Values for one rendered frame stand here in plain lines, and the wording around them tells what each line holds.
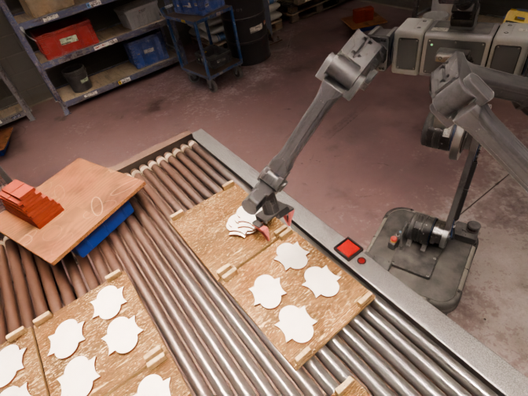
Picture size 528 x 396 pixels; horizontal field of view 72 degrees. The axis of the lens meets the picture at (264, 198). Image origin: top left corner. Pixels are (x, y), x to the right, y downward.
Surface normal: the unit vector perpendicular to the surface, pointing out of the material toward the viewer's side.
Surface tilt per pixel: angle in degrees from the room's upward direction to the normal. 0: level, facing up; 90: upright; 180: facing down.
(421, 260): 0
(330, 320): 0
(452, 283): 0
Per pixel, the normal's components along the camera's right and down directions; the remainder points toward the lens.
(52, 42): 0.59, 0.48
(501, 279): -0.15, -0.72
